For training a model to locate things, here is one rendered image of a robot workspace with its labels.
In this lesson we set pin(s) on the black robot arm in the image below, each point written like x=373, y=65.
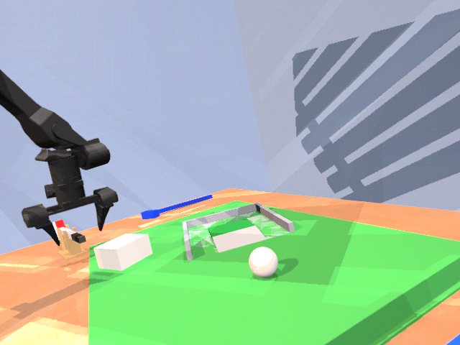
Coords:
x=48, y=130

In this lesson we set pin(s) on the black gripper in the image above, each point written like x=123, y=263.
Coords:
x=69, y=194

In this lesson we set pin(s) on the white golf ball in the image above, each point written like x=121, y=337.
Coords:
x=263, y=262

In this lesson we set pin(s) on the green putting mat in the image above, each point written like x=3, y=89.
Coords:
x=328, y=269

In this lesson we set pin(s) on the white rectangular block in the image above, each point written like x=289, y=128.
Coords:
x=123, y=252

